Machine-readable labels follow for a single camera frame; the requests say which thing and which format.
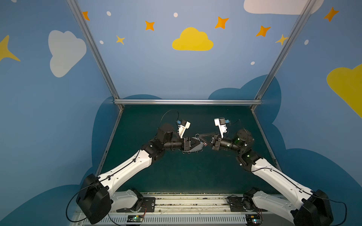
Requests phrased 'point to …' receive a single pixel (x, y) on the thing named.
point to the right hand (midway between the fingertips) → (201, 135)
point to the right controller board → (253, 219)
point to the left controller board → (135, 218)
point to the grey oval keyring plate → (197, 148)
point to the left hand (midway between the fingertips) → (199, 143)
